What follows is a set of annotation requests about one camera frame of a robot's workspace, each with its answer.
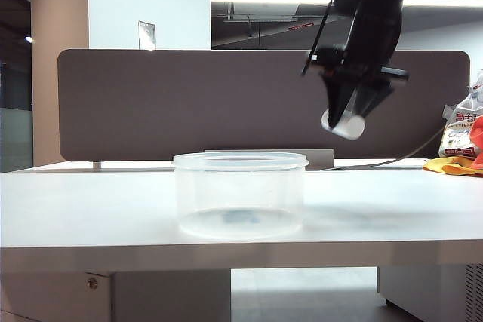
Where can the white printed snack bag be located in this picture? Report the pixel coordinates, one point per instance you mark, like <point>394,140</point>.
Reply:
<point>458,137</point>

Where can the small white medicine bottle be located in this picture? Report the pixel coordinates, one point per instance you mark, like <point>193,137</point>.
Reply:
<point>351,127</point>

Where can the white cabinet with vent slots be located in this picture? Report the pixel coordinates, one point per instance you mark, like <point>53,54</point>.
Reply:
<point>422,288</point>

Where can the clear round plastic box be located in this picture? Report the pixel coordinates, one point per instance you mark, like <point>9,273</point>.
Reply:
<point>196,194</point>

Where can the small white divider post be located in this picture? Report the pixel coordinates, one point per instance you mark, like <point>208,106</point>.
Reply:
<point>97,166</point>

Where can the small round wall lamp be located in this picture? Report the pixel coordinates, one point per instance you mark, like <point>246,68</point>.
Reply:
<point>28,39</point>

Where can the round metal cabinet lock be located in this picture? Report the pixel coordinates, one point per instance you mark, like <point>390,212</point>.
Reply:
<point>90,283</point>

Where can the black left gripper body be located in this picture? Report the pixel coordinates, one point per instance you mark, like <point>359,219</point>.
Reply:
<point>358,69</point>

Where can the white desk cabinet with lock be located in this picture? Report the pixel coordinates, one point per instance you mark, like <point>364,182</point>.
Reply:
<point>170,295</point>

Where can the grey-brown desk divider panel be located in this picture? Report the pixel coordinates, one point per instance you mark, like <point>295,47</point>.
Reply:
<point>151,111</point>

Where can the yellow-orange cloth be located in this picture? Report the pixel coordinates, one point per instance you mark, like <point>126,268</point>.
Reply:
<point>453,168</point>

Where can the red-orange cloth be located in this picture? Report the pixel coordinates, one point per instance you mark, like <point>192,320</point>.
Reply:
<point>478,141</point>

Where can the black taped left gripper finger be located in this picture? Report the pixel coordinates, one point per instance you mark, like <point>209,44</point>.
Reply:
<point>337,99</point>

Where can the red ceiling sign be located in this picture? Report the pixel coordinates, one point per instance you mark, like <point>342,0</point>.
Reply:
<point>300,27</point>

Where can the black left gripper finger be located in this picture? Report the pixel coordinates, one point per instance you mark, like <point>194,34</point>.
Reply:
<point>371,99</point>

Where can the metal wall plate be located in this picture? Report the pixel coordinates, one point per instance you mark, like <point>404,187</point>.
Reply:
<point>147,35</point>

